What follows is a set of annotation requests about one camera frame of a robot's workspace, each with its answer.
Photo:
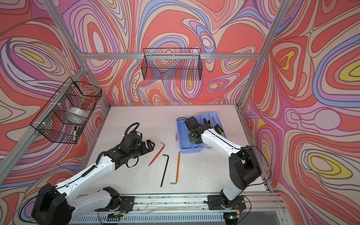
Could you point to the black wire basket wall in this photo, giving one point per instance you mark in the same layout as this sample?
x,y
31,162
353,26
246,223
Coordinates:
x,y
172,64
57,126

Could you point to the black wire basket back wall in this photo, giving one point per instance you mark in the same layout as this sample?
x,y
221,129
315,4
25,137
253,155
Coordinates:
x,y
172,64

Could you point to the red sleeved hex key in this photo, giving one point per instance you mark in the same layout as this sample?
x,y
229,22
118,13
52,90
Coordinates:
x,y
159,152

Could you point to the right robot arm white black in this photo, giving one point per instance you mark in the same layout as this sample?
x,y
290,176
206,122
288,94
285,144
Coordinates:
x,y
244,167

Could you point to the white pink tool box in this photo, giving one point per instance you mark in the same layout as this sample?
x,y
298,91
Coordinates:
x,y
182,132

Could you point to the black marker pen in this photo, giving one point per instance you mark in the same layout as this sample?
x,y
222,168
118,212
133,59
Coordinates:
x,y
75,135

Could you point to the black wire basket left wall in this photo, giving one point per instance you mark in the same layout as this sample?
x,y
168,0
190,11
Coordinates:
x,y
57,126

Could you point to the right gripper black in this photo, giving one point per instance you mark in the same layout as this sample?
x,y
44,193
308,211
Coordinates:
x,y
192,140

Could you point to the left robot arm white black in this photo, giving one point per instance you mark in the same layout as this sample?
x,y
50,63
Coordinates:
x,y
59,204

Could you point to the orange sleeved hex key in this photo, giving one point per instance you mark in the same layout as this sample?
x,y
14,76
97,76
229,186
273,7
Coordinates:
x,y
178,168

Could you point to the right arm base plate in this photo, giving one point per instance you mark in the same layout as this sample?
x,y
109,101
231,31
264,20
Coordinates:
x,y
218,202

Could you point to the large screwdriver black yellow handle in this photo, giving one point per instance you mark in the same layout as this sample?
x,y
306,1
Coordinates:
x,y
217,127

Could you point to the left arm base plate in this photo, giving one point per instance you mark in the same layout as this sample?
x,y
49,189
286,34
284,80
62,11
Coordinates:
x,y
120,204

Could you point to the black hex key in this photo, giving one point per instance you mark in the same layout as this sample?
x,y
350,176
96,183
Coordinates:
x,y
165,169

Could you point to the silver tape roll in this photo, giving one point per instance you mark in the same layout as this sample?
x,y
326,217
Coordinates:
x,y
78,112

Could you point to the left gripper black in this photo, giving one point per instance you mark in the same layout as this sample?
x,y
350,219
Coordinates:
x,y
146,150

